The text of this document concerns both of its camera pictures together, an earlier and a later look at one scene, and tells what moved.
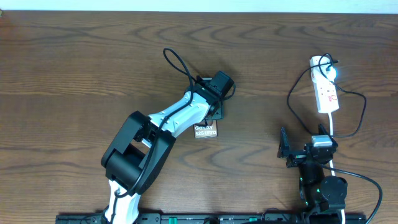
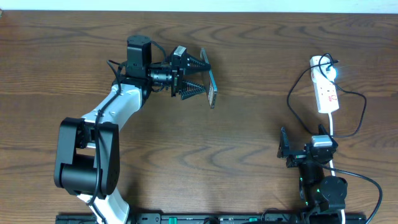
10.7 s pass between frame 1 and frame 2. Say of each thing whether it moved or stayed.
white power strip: stayed
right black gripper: stayed
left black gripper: moved
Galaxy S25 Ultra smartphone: moved
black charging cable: stayed
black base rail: stayed
